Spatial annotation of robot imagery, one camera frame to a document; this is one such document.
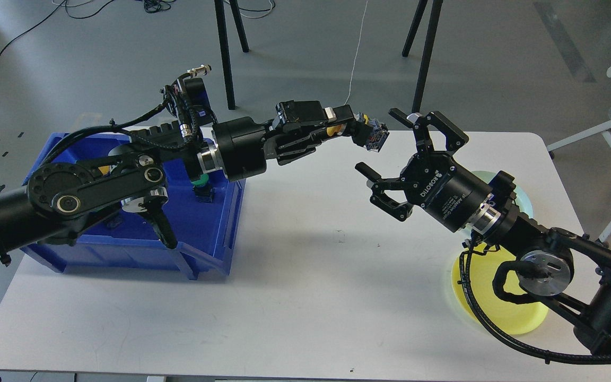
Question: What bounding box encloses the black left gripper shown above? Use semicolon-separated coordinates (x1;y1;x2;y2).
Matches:
212;101;370;181

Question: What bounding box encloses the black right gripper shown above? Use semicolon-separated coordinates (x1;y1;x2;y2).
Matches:
355;108;516;234

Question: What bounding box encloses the yellow push button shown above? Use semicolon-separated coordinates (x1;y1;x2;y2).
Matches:
352;113;389;152

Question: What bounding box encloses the green push button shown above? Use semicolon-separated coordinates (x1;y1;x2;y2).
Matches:
103;214;123;230

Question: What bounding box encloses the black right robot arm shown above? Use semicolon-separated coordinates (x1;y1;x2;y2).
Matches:
356;108;611;365

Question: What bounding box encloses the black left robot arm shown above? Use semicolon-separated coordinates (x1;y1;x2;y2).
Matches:
0;65;387;264

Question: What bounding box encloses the light green plate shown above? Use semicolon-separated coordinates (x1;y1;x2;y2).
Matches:
457;171;534;238

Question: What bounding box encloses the green button right in bin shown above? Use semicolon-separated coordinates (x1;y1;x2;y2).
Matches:
191;174;214;203

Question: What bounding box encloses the yellow plate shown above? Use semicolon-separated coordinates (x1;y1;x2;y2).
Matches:
451;249;549;336

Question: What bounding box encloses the yellow button back of bin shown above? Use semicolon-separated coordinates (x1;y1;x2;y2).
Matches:
97;166;111;177

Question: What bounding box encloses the black stand leg right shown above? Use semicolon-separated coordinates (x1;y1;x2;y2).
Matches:
401;1;443;113

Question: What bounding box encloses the black stand leg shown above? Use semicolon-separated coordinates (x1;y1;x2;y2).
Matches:
214;1;250;110
401;1;443;113

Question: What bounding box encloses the black stand leg left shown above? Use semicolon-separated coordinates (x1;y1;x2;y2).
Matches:
214;1;250;110

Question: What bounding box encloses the blue plastic bin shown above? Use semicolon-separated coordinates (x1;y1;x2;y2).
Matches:
22;160;245;280

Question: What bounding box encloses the white cable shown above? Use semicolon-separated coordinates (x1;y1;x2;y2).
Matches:
344;0;370;106

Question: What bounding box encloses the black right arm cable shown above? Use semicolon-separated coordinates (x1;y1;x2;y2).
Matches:
458;249;611;367

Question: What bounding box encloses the black floor cable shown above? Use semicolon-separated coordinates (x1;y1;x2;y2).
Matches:
0;0;115;91

